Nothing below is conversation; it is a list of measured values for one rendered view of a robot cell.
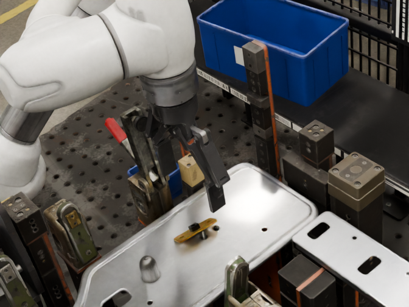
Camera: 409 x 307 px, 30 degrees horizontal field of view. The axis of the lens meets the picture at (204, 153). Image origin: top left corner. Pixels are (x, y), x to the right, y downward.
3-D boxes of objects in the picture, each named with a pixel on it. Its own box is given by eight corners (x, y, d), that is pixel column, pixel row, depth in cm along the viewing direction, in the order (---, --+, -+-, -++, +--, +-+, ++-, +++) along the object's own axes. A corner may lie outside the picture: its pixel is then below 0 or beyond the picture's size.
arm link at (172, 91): (160, 88, 112) (167, 119, 116) (207, 59, 116) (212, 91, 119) (125, 65, 118) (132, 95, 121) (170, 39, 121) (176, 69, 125)
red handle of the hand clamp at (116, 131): (148, 185, 145) (99, 122, 148) (146, 189, 147) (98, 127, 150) (165, 174, 147) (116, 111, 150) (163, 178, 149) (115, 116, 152)
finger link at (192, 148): (189, 118, 125) (192, 116, 124) (225, 176, 126) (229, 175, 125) (170, 130, 123) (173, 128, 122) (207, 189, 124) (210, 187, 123)
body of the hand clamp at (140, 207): (175, 306, 169) (145, 193, 146) (157, 289, 173) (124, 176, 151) (196, 290, 171) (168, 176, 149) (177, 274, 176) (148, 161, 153)
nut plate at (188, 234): (180, 243, 139) (178, 237, 139) (173, 240, 143) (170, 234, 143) (218, 220, 142) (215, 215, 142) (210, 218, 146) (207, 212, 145)
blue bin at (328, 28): (307, 108, 162) (304, 58, 153) (202, 66, 179) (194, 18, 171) (352, 69, 170) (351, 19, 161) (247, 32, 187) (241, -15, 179)
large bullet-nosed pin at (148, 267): (151, 291, 137) (143, 267, 132) (140, 281, 139) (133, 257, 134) (164, 281, 138) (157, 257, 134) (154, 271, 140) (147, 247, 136)
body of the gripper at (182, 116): (137, 92, 121) (148, 137, 127) (170, 114, 116) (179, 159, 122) (173, 71, 124) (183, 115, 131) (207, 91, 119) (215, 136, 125)
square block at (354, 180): (360, 312, 161) (358, 190, 137) (332, 291, 166) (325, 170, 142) (385, 290, 164) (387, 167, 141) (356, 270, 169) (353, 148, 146)
